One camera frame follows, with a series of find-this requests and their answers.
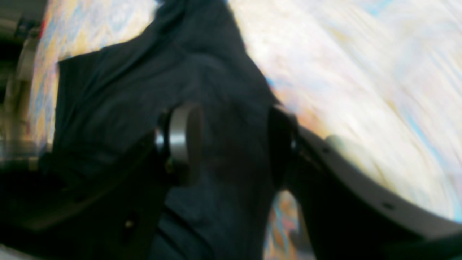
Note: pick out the patterned tablecloth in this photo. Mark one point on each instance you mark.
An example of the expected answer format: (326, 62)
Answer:
(386, 74)

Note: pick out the black t-shirt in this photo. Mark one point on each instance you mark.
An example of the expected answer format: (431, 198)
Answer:
(107, 100)

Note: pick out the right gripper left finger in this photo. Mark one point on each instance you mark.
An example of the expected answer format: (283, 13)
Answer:
(112, 215)

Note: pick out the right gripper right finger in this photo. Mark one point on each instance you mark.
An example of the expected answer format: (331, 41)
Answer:
(347, 215)

